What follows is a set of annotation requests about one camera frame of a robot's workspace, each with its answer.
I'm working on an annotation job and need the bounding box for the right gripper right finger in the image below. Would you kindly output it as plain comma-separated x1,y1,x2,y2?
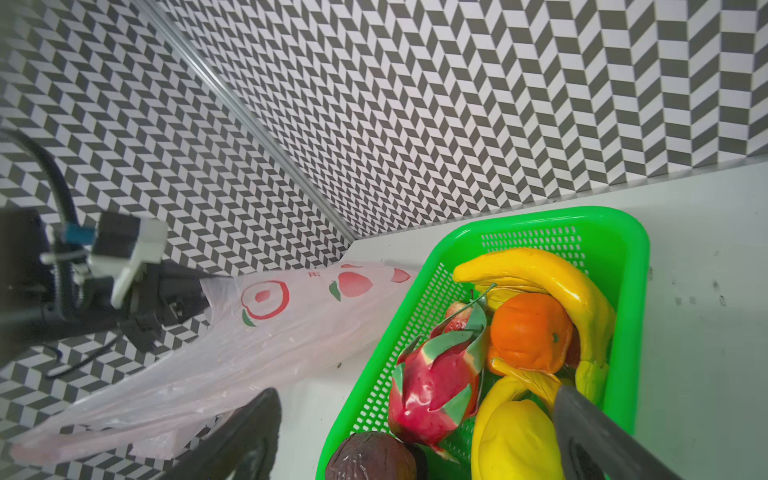
553,386,681,480

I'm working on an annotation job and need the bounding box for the orange fake tangerine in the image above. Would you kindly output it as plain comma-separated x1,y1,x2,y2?
487,293,575,375

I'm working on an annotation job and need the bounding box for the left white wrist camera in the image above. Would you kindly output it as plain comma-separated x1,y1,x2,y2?
40,212,168,309

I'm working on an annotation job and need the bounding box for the yellow fake banana bunch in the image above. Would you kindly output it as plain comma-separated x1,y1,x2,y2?
453,248,616,404

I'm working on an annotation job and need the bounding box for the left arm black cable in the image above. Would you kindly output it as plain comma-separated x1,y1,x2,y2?
0,127,82,229

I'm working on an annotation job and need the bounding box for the dark brown fake passionfruit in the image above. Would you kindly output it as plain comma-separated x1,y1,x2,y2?
324,432,428,480

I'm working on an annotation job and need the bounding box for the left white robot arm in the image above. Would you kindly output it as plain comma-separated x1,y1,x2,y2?
1,208,209,365

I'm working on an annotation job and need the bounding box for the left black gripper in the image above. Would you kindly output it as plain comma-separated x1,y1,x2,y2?
77,260,210,353

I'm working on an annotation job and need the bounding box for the green plastic basket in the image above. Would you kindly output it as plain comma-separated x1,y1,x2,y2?
315,206,650,479

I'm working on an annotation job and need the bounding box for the pink fake dragon fruit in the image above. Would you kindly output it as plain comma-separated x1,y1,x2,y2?
388,303,490,459

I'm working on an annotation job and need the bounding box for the pink printed plastic bag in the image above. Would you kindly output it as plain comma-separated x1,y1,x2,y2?
10,262,415,465

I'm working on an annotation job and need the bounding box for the yellow fake lemon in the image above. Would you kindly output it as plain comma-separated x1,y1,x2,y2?
478,400,565,479

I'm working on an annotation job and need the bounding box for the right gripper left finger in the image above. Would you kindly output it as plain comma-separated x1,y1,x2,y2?
163,388,282,480

